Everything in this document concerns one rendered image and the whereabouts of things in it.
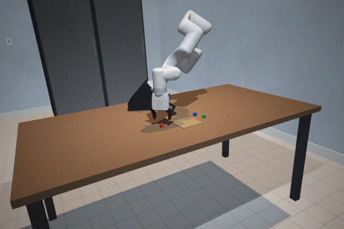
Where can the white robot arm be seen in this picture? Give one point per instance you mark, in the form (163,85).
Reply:
(193,27)

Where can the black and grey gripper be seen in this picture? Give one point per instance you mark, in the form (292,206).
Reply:
(161,102)

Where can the beige flat mat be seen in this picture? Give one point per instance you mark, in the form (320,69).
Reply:
(186,122)

